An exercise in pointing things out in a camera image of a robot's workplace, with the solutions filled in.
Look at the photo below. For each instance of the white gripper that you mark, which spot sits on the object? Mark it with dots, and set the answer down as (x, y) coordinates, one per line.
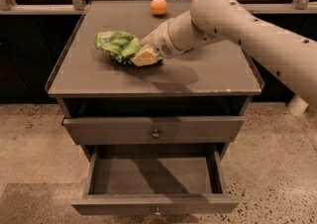
(160, 41)

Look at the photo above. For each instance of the green rice chip bag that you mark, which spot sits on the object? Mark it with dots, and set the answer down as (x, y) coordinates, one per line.
(119, 46)

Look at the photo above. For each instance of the grey wooden drawer cabinet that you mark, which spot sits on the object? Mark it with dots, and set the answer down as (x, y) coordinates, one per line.
(217, 80)

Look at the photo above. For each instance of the grey top drawer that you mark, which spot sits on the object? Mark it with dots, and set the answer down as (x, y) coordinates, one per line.
(153, 130)

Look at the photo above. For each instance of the orange fruit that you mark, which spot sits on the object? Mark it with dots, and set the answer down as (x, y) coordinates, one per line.
(158, 7)

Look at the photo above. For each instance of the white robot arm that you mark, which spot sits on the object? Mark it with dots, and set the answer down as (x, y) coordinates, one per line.
(288, 56)

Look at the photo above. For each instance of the grey open middle drawer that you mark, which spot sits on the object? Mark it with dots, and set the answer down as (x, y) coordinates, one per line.
(148, 179)

